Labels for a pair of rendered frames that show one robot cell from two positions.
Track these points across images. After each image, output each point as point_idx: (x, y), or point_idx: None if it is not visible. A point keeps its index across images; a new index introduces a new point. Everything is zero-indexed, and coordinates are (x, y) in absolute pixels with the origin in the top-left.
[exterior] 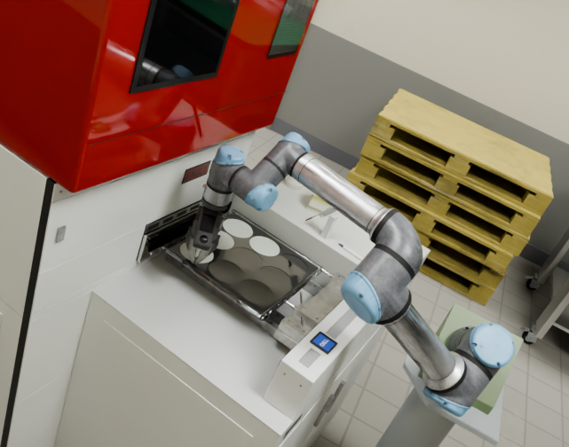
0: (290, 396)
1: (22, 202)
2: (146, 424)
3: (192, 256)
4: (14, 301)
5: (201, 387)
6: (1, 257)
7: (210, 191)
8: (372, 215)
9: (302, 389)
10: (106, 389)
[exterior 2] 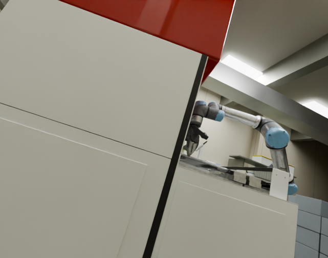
0: (282, 186)
1: (180, 70)
2: (216, 253)
3: (190, 151)
4: (164, 147)
5: (250, 197)
6: (154, 113)
7: (198, 116)
8: (255, 116)
9: (286, 179)
10: (179, 241)
